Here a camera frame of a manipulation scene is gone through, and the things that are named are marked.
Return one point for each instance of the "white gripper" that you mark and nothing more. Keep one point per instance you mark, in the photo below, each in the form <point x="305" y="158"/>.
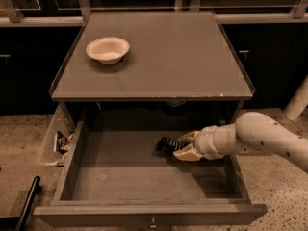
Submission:
<point x="204" y="142"/>

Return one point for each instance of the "black rxbar chocolate bar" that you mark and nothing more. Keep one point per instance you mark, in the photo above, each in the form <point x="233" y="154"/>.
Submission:
<point x="169" y="145"/>

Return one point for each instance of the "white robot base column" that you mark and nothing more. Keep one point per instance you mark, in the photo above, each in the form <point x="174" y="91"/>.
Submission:
<point x="298" y="102"/>

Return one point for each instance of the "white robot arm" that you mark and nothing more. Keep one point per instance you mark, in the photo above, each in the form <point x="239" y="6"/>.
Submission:
<point x="252" y="134"/>

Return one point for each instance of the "open grey top drawer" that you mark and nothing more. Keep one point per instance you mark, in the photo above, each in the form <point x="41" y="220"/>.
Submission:
<point x="114" y="176"/>

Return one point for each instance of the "grey cabinet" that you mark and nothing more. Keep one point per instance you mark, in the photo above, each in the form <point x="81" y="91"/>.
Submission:
<point x="173" y="56"/>

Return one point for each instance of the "white bowl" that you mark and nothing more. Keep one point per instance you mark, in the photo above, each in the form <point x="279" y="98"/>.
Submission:
<point x="108" y="50"/>

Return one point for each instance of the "snack packet in bin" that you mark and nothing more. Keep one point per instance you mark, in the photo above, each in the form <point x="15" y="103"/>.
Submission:
<point x="62" y="143"/>

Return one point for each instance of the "black bar object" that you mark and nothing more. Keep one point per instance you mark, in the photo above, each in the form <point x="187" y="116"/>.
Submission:
<point x="18" y="223"/>

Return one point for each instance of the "metal railing frame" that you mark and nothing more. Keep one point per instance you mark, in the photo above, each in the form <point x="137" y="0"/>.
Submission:
<point x="225" y="11"/>

